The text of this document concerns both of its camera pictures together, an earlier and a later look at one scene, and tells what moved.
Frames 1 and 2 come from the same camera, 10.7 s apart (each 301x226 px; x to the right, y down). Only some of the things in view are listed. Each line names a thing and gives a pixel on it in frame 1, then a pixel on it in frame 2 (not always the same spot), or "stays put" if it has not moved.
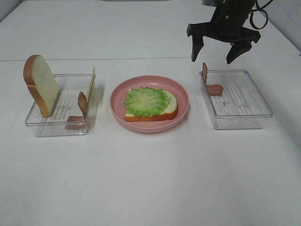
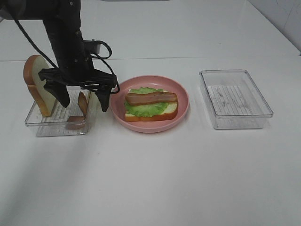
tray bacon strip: (78, 122) stays put
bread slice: (171, 112) stays put
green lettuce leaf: (146, 101) stays put
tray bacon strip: (213, 90) to (135, 99)
